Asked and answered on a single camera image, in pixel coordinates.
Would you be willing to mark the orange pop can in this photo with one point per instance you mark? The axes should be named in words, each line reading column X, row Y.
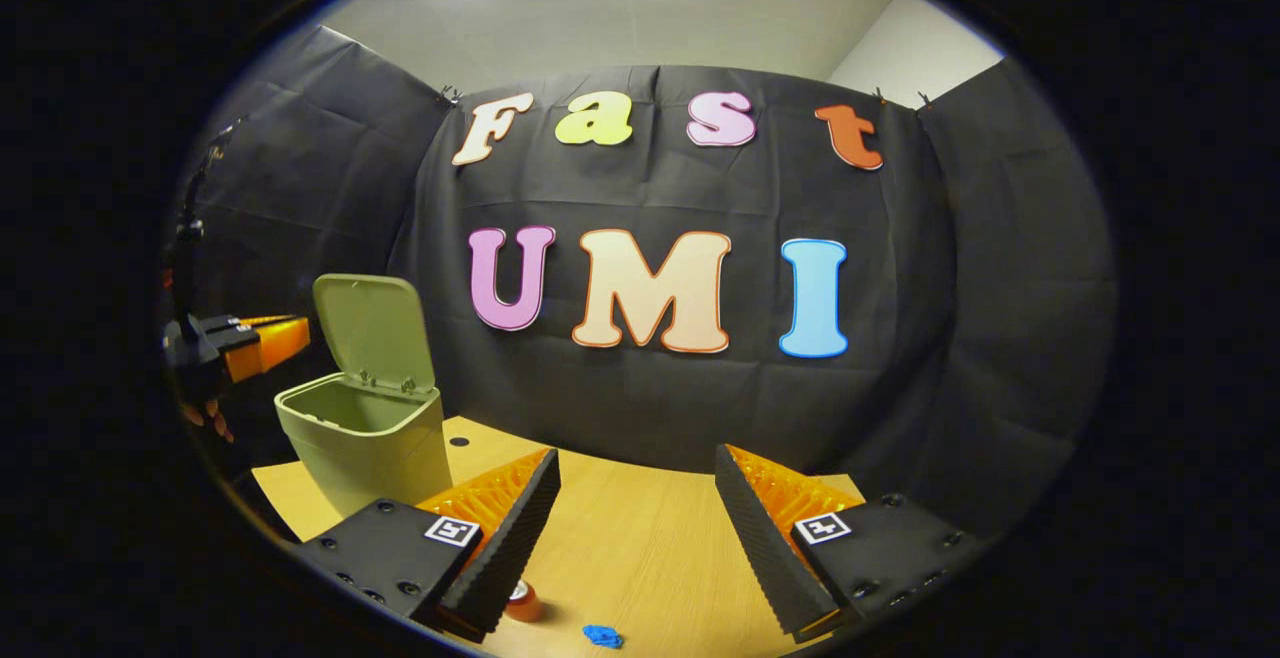
column 524, row 602

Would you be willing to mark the blue paper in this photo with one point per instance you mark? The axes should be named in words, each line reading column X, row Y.
column 603, row 636

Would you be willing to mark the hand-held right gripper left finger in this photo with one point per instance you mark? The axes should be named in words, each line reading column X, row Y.
column 510, row 548

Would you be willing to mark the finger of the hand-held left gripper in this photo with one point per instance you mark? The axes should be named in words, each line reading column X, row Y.
column 265, row 319
column 275, row 348

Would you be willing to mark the wooden desktop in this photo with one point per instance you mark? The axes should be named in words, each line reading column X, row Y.
column 640, row 538

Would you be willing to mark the green desktop garbage bin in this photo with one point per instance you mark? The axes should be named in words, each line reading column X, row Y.
column 370, row 448

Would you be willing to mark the black backdrop cloth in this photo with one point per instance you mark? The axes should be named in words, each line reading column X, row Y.
column 900, row 288

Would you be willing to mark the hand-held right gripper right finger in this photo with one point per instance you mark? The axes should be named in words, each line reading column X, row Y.
column 765, row 553

